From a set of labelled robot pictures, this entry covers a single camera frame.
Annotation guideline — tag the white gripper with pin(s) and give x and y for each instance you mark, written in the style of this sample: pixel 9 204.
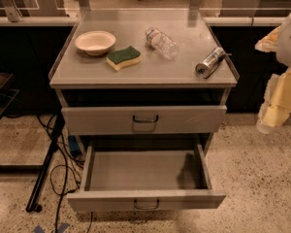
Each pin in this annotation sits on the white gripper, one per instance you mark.
pixel 290 46

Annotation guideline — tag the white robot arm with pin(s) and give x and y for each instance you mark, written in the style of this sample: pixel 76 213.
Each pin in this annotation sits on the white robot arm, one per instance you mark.
pixel 278 41

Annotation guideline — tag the grey drawer cabinet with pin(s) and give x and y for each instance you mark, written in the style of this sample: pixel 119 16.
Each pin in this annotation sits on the grey drawer cabinet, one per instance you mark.
pixel 81 80

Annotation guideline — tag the grey top drawer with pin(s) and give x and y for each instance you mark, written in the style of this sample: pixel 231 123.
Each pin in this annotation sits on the grey top drawer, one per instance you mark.
pixel 143 120

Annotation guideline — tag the silver metal can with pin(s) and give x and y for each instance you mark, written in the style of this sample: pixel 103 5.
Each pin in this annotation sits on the silver metal can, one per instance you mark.
pixel 205 68

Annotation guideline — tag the clear plastic water bottle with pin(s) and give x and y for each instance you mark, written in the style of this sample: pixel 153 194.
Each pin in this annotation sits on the clear plastic water bottle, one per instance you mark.
pixel 161 42

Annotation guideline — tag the green and yellow sponge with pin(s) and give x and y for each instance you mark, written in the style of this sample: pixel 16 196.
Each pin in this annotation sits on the green and yellow sponge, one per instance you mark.
pixel 123 58

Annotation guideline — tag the black table leg stand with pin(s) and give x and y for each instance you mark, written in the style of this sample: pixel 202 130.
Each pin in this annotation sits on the black table leg stand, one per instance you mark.
pixel 33 205

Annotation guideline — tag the black side table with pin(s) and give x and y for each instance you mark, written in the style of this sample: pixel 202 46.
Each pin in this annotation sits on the black side table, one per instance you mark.
pixel 7 95

